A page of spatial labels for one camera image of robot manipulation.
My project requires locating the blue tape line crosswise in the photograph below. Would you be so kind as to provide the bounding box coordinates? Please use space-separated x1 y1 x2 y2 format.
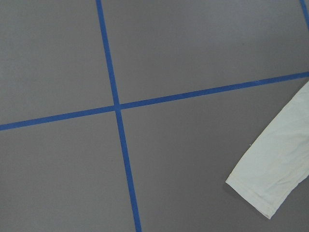
0 72 309 131

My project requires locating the cream long-sleeve printed shirt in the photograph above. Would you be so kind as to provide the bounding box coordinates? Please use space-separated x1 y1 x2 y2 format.
225 84 309 219

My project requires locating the blue tape line corner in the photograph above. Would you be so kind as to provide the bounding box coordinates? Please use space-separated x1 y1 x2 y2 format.
299 0 309 29

